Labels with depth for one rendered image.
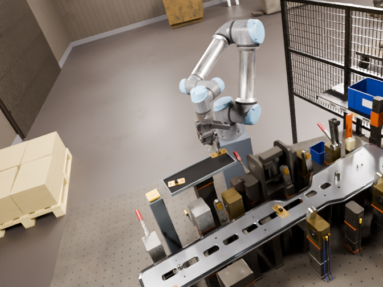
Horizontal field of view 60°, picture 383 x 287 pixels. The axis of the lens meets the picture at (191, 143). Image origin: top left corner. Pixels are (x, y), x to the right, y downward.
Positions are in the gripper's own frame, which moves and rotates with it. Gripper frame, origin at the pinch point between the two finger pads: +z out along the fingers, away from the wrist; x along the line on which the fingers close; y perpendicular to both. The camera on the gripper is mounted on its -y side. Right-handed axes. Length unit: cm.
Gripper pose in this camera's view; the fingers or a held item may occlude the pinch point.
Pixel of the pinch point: (218, 150)
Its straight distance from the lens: 166.0
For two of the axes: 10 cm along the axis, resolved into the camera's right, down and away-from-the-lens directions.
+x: 3.2, 4.8, -8.2
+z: 2.4, 7.9, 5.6
